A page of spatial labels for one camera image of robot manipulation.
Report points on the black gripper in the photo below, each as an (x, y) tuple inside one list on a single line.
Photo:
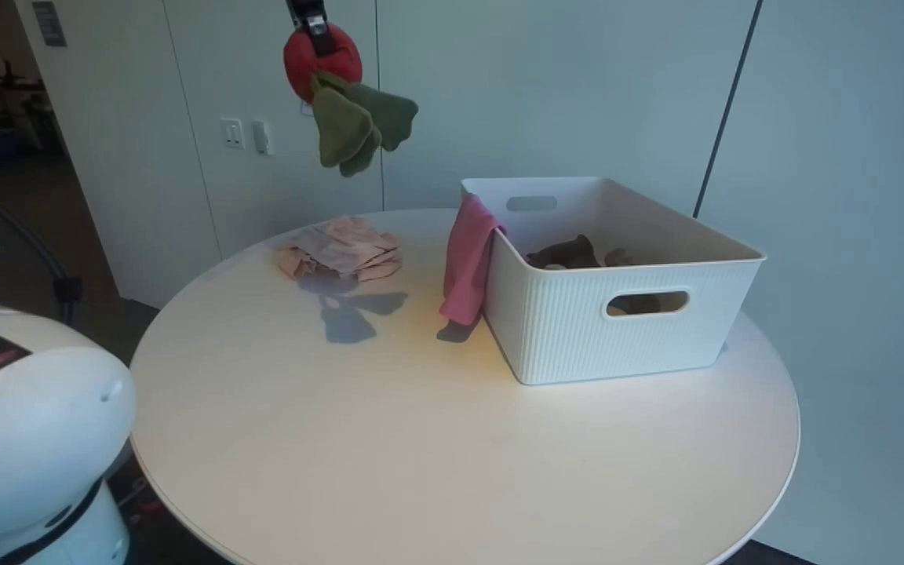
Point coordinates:
[(312, 21)]

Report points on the pink patterned cloth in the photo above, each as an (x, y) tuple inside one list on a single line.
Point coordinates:
[(348, 250)]

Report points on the white plastic basket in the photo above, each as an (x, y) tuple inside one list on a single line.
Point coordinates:
[(595, 279)]

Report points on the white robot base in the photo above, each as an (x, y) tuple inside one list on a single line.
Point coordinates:
[(69, 408)]

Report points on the wall switch plate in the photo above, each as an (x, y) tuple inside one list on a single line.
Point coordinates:
[(237, 132)]

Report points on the red plush radish toy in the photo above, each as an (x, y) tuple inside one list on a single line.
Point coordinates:
[(354, 118)]

